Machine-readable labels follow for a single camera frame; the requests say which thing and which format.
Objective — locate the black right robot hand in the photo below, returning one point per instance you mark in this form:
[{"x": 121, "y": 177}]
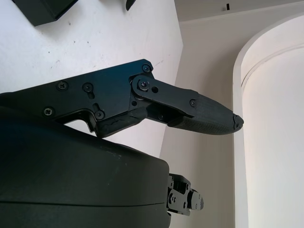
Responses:
[{"x": 71, "y": 180}]

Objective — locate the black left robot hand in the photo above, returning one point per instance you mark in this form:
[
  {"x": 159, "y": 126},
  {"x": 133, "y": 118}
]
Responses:
[{"x": 129, "y": 4}]

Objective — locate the black camera box base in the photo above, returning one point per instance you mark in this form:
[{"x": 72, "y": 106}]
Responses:
[{"x": 40, "y": 12}]

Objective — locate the white curved table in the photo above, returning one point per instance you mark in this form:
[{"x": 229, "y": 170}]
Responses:
[{"x": 273, "y": 118}]

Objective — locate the small dark wall fixture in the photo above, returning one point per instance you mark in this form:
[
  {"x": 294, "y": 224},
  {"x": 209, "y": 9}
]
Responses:
[{"x": 227, "y": 6}]

